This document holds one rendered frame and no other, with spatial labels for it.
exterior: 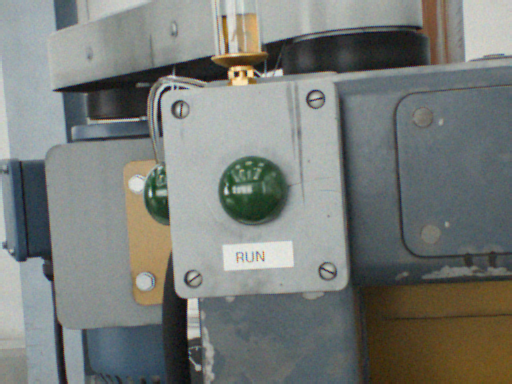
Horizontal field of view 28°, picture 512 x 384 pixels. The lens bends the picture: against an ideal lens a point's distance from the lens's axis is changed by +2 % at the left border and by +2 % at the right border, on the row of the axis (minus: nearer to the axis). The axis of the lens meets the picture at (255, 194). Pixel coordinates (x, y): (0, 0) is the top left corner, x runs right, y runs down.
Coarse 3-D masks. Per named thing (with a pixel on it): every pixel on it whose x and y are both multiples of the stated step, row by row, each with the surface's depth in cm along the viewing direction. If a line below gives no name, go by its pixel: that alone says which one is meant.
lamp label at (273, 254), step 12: (228, 252) 44; (240, 252) 44; (252, 252) 43; (264, 252) 43; (276, 252) 43; (288, 252) 43; (228, 264) 44; (240, 264) 44; (252, 264) 43; (264, 264) 43; (276, 264) 43; (288, 264) 43
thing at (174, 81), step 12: (156, 84) 60; (168, 84) 59; (180, 84) 58; (192, 84) 58; (204, 84) 58; (156, 96) 61; (156, 108) 62; (156, 120) 63; (156, 132) 64; (156, 144) 64; (156, 156) 65
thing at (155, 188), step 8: (152, 168) 46; (160, 168) 45; (152, 176) 45; (160, 176) 45; (144, 184) 45; (152, 184) 45; (160, 184) 45; (144, 192) 45; (152, 192) 45; (160, 192) 45; (144, 200) 45; (152, 200) 45; (160, 200) 45; (152, 208) 45; (160, 208) 45; (168, 208) 45; (152, 216) 46; (160, 216) 45; (168, 216) 45; (168, 224) 46
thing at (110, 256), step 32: (64, 160) 89; (96, 160) 89; (128, 160) 88; (64, 192) 89; (96, 192) 89; (128, 192) 88; (64, 224) 89; (96, 224) 89; (128, 224) 88; (160, 224) 87; (64, 256) 90; (96, 256) 89; (128, 256) 89; (160, 256) 88; (64, 288) 90; (96, 288) 89; (128, 288) 89; (160, 288) 88; (64, 320) 90; (96, 320) 90; (128, 320) 89; (160, 320) 89
